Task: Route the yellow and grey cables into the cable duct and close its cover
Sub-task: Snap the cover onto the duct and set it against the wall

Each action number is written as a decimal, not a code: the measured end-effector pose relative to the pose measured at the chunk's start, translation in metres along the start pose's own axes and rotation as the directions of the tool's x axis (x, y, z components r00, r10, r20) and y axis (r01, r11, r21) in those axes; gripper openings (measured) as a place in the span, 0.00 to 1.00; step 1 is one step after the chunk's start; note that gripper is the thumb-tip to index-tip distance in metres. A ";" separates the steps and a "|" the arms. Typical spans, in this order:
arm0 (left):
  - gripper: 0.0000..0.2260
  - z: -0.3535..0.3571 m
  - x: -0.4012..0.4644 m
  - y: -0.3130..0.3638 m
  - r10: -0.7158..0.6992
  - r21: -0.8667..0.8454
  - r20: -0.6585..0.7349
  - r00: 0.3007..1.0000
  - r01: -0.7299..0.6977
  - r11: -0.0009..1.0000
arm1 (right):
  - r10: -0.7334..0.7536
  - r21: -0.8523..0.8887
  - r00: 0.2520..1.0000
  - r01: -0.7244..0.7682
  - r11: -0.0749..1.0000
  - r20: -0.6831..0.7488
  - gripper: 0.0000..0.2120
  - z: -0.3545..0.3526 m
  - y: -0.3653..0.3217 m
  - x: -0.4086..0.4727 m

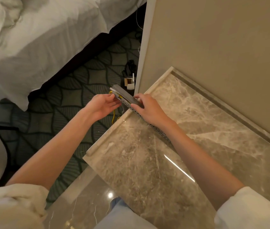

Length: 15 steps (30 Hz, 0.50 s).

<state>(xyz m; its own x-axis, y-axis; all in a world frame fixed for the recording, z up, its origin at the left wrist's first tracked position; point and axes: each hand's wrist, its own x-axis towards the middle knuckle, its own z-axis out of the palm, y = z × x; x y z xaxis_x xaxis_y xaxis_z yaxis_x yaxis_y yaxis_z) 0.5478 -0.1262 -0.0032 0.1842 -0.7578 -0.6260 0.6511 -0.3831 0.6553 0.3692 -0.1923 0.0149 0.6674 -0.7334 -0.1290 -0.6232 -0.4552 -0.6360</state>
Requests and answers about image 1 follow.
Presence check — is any person's left hand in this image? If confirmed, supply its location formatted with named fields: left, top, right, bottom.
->
left=84, top=93, right=122, bottom=122

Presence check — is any person's right hand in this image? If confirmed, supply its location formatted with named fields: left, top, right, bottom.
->
left=131, top=93, right=176, bottom=129

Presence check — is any long grey network switch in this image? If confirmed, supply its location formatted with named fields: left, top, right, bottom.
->
left=110, top=84, right=172, bottom=142

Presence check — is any person's left forearm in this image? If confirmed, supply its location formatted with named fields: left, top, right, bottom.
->
left=5, top=108, right=96, bottom=191

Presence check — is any person's right forearm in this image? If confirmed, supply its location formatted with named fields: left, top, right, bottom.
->
left=153, top=118, right=246, bottom=211

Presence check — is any white power adapter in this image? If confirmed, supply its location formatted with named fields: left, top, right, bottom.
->
left=126, top=73, right=135, bottom=90

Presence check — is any white duvet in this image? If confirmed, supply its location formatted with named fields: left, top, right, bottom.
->
left=0, top=0, right=148, bottom=111

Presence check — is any white bathrobe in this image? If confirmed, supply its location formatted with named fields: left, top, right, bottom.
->
left=0, top=183, right=270, bottom=229

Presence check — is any yellow network cable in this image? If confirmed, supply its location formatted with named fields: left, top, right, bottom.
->
left=109, top=91, right=124, bottom=125

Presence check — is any black cable bundle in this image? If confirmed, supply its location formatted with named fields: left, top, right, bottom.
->
left=122, top=60, right=138, bottom=78

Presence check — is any thin white cable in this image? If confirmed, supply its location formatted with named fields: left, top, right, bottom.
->
left=136, top=7, right=143, bottom=55

